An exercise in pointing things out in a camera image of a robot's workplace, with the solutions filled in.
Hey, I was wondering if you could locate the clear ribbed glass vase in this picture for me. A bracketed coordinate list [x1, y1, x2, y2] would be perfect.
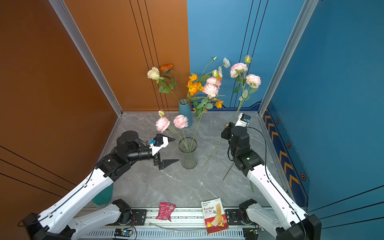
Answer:
[179, 137, 198, 170]

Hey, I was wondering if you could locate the pink carnation spray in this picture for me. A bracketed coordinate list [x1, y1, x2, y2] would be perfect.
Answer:
[155, 110, 191, 151]

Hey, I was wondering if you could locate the teal ceramic vase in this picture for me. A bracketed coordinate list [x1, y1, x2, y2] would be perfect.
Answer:
[179, 99, 193, 127]

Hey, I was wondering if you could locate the pink rose spray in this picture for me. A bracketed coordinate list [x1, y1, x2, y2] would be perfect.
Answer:
[230, 55, 261, 122]
[189, 77, 222, 139]

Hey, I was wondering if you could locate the yellow orange poppy spray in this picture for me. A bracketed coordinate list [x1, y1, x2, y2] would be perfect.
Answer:
[187, 74, 204, 103]

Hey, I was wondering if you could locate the white rose flower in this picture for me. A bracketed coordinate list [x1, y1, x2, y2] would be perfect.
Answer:
[147, 67, 180, 102]

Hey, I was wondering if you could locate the white ranunculus spray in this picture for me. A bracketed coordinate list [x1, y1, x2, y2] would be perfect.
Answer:
[198, 56, 231, 83]

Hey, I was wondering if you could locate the orange gerbera flower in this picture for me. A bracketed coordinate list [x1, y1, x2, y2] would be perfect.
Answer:
[159, 64, 182, 102]

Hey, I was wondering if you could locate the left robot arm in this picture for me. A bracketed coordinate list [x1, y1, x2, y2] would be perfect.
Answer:
[22, 131, 177, 240]

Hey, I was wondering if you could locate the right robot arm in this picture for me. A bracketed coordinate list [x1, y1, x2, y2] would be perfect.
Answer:
[221, 123, 322, 240]

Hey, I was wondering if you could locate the pink snack packet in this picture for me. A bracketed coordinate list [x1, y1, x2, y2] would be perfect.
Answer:
[156, 203, 176, 222]

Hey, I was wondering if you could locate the green rubber glove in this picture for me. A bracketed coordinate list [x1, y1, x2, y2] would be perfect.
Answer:
[92, 184, 114, 206]

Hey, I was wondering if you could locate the red bandage box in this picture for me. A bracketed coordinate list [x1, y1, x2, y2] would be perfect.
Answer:
[201, 198, 229, 235]

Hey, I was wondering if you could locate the left green circuit board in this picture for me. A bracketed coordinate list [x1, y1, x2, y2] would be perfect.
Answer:
[114, 228, 134, 239]

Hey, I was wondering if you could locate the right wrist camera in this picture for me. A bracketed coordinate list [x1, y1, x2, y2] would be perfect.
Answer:
[235, 113, 251, 127]

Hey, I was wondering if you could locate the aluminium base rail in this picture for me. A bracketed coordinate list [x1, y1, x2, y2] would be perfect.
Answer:
[52, 206, 319, 240]

